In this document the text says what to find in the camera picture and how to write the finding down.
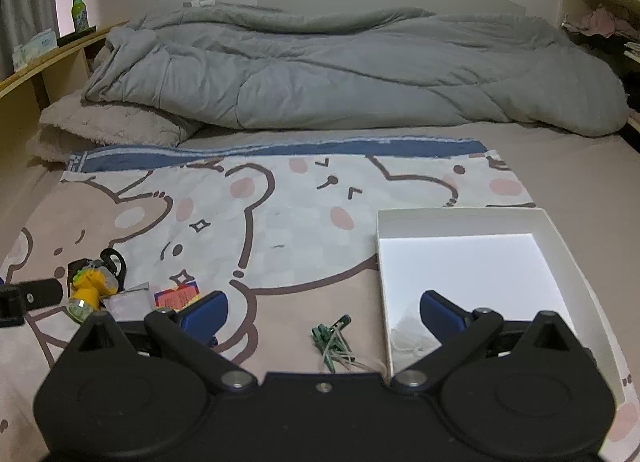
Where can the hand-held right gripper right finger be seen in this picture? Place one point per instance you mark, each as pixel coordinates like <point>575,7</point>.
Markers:
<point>440,316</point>

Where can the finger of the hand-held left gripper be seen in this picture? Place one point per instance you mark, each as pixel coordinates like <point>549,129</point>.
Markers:
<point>40,293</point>

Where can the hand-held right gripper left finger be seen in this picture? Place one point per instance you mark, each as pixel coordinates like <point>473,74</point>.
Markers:
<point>205,316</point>

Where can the colourful card box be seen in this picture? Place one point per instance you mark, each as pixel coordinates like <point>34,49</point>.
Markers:
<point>175,297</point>

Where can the yellow headlamp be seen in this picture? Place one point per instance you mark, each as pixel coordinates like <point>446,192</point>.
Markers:
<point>90,289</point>

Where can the white cardboard box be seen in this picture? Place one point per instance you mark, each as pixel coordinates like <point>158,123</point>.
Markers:
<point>465,262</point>

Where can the silver foil packet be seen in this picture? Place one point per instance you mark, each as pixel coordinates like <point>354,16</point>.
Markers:
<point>127,304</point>

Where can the green clips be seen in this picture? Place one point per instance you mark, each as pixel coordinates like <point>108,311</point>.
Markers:
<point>327,334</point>

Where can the bear printed blanket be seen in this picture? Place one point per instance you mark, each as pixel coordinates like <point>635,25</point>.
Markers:
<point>300,202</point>

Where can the beige fluffy pillow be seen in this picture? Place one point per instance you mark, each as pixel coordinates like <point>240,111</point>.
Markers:
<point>110,127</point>

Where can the wooden bedside shelf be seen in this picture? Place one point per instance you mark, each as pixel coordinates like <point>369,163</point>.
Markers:
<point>20,92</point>

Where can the tissue pack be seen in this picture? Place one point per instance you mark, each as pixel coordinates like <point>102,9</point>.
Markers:
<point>37,44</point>

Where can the grey duvet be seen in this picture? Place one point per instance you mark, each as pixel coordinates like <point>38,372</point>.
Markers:
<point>350,77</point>

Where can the black flat device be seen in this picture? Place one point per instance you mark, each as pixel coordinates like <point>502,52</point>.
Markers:
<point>75,33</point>

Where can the grey curtain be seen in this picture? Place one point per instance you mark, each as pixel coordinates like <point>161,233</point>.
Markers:
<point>25,22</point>

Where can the green glass bottle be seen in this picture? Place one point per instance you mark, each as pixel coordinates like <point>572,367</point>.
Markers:
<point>78,12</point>

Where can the white power strip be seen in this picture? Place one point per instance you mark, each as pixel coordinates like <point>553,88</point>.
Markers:
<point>200,3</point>

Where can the beige folded clothes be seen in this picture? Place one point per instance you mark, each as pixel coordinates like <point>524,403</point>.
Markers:
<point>632,49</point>

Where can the pink clothes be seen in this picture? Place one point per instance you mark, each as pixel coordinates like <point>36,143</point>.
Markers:
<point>600,22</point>

